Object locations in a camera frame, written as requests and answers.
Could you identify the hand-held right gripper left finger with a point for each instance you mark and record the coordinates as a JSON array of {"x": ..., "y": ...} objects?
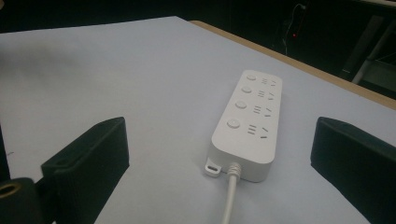
[{"x": 90, "y": 161}]

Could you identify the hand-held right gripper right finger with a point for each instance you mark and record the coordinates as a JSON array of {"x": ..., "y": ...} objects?
[{"x": 358, "y": 161}]

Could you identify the white power strip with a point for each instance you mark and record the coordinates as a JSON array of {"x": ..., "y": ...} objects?
[{"x": 249, "y": 124}]

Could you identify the metal stand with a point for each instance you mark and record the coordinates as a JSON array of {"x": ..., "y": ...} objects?
[{"x": 370, "y": 53}]

